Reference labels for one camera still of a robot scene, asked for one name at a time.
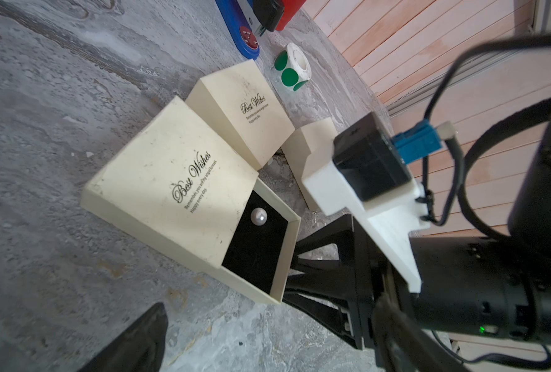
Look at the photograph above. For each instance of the cream jewelry box middle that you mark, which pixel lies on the cream jewelry box middle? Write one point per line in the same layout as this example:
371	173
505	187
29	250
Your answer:
239	105

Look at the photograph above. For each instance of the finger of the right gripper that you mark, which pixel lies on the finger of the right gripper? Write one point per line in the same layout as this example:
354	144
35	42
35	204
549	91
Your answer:
343	234
329	298

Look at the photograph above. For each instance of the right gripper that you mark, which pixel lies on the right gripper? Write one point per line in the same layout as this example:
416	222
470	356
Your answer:
473	286

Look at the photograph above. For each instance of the green sticker roll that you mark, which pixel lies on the green sticker roll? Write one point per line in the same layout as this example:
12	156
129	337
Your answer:
292	68

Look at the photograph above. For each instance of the white pearl earring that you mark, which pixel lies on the white pearl earring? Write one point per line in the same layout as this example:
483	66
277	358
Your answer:
259	216

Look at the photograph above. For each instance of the small cream jewelry box front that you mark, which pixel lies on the small cream jewelry box front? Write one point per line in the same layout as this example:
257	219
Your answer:
178	187

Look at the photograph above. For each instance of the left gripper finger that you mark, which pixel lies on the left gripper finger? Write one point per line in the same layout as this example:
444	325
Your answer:
141	347

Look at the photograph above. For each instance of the blue stapler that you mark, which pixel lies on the blue stapler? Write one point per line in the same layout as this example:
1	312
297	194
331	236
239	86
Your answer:
248	20

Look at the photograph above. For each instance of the large cream jewelry box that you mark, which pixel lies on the large cream jewelry box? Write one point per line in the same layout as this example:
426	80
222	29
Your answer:
301	144

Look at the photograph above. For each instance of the red pen holder cup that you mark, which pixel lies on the red pen holder cup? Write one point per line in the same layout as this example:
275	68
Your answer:
291	7

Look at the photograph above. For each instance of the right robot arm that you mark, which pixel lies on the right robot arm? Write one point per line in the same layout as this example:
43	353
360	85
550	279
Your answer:
529	223

